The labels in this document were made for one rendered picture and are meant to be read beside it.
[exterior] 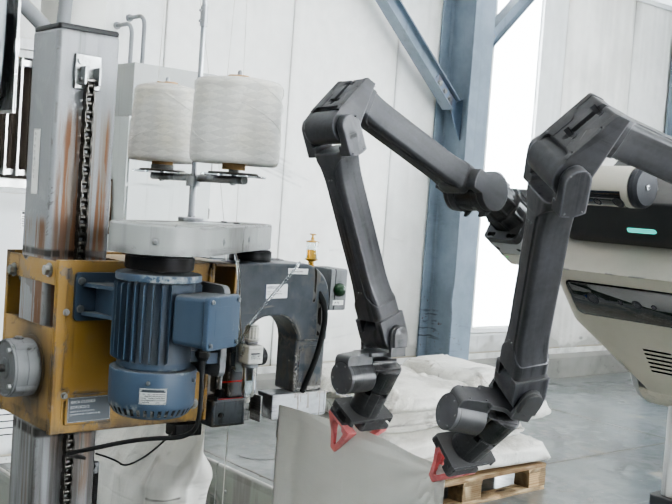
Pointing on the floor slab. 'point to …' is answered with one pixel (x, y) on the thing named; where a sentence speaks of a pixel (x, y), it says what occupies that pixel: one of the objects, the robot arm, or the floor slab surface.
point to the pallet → (532, 473)
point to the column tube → (61, 230)
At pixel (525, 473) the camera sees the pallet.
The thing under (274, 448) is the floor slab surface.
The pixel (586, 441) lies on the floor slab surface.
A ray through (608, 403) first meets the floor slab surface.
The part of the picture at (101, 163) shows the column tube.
